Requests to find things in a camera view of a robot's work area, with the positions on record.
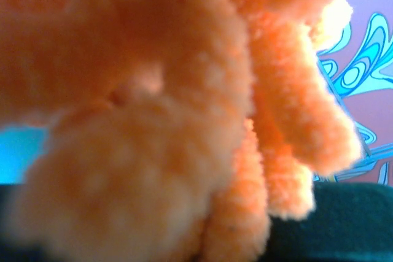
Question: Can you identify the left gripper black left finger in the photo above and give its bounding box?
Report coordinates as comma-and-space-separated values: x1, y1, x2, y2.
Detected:
1, 184, 42, 262

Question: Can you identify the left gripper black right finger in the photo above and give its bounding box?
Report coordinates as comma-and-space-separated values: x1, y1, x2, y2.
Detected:
267, 182, 392, 262

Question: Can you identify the orange microfiber duster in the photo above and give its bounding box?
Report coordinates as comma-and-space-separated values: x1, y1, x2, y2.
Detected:
1, 0, 361, 261

